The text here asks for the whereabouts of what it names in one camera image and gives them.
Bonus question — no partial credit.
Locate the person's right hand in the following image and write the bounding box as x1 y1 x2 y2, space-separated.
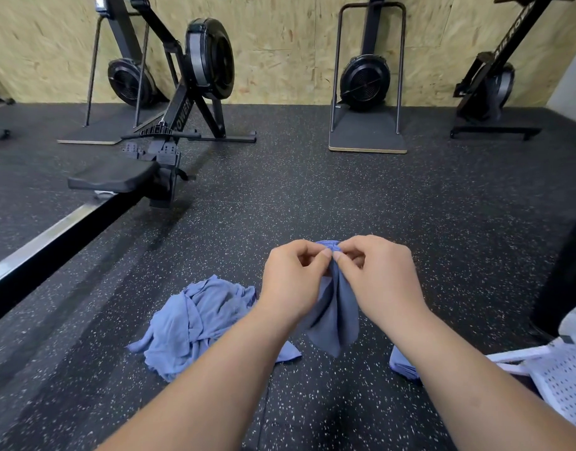
333 234 430 336

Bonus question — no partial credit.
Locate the black upright exercise machine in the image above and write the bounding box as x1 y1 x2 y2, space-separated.
450 0 576 142

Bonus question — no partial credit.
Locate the black ski trainer grey platform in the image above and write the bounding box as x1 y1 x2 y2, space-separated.
58 0 169 147

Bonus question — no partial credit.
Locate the person's left hand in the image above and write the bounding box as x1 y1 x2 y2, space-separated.
257 239 334 333

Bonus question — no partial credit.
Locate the person's right forearm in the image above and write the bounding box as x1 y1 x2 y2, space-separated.
391 309 576 451

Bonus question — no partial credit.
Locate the black rowing machine with rail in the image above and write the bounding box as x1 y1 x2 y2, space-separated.
0 0 259 329

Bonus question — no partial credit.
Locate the black printed punching bag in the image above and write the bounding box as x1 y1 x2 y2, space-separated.
529 211 576 340

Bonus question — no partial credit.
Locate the white perforated metal rack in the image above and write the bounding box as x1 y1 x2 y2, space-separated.
485 298 576 438

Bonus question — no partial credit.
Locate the plain blue towel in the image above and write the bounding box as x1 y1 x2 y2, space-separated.
388 345 421 381
297 240 361 359

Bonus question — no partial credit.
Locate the blue towel pile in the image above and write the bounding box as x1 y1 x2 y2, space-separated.
126 274 303 383

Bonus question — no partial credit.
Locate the person's left forearm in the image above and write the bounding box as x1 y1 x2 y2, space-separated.
98 309 299 451

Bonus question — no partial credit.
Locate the black ski trainer wooden-edged platform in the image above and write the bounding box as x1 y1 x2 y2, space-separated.
327 0 409 155

